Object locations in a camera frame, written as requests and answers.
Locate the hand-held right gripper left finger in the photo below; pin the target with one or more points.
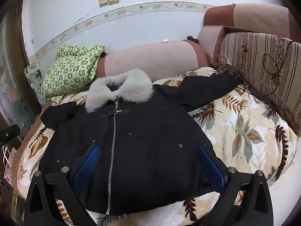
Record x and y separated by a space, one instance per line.
87 167

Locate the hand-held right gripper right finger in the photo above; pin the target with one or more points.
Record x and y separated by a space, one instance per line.
210 167

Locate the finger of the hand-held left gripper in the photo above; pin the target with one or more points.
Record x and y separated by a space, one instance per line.
10 133

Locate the black jacket with fur collar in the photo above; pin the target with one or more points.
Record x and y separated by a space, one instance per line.
145 146

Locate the leaf print blanket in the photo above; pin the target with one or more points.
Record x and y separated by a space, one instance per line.
247 127

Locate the patterned glass door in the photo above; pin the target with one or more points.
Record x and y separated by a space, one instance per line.
11 75

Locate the printed box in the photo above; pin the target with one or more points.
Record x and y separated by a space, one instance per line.
34 75

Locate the green patterned pillow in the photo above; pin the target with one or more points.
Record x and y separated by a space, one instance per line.
70 73

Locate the pink sofa bolster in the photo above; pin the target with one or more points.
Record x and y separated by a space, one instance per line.
152 58

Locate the striped floral cushion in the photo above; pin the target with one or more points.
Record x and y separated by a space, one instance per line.
258 51

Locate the small black object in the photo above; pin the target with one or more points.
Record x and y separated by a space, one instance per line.
192 39

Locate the pink brown sofa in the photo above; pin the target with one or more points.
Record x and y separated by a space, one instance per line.
256 18

